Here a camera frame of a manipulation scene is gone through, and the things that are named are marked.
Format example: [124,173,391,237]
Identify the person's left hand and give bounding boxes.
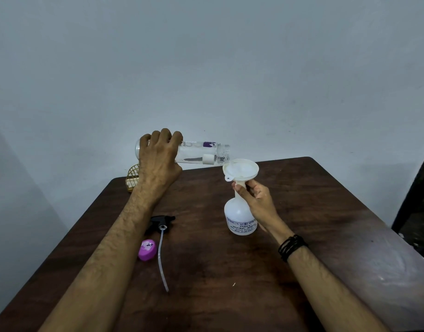
[132,128,183,205]

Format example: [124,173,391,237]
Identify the white plastic spray bottle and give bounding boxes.
[224,187,258,236]

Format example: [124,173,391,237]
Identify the dark door frame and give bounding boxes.
[391,144,424,267]

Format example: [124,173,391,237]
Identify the white plastic funnel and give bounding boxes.
[222,158,260,190]

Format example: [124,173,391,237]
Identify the person's right forearm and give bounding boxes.
[267,220,390,332]

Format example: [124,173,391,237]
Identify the gold wire rack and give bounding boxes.
[125,164,141,193]

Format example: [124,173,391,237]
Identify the purple bottle cap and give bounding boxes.
[138,239,157,262]

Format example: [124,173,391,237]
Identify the person's left forearm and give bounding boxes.
[38,190,158,332]

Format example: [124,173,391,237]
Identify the clear plastic bottle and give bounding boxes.
[135,139,231,166]

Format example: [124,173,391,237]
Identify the black wrist bands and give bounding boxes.
[278,234,309,263]

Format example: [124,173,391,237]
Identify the black spray trigger with tube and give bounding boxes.
[144,215,176,293]

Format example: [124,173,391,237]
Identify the person's right hand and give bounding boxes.
[232,179,286,235]

